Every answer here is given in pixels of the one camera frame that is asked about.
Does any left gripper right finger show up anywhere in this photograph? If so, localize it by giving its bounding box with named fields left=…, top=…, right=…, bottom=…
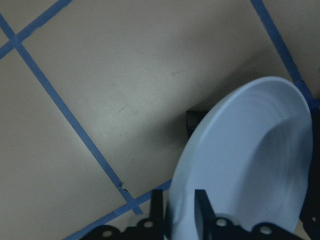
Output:
left=194, top=189, right=216, bottom=240

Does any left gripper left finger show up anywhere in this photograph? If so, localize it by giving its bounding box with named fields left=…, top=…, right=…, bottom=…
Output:
left=149, top=189, right=164, bottom=225

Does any blue plate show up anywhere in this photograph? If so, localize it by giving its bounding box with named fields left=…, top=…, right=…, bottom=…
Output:
left=165, top=76, right=313, bottom=240

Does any black plate rack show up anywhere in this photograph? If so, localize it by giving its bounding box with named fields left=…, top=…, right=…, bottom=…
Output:
left=185, top=98, right=320, bottom=240

